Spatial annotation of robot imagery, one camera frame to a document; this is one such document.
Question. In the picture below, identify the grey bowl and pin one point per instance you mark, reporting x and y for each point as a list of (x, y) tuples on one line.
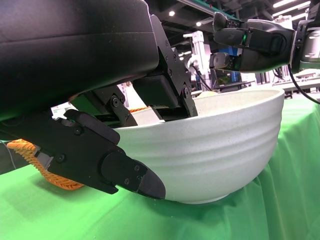
[(212, 155)]

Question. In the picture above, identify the green tablecloth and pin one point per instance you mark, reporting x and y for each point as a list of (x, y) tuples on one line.
[(75, 220)]

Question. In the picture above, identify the orange wicker basket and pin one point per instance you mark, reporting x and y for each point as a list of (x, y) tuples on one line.
[(60, 182)]

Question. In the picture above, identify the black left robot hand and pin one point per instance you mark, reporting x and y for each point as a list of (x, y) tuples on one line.
[(62, 62)]

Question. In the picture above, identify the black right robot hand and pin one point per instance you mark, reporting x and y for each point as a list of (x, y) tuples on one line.
[(265, 47)]

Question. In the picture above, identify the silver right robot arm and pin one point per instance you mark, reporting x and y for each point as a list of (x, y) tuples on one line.
[(310, 45)]

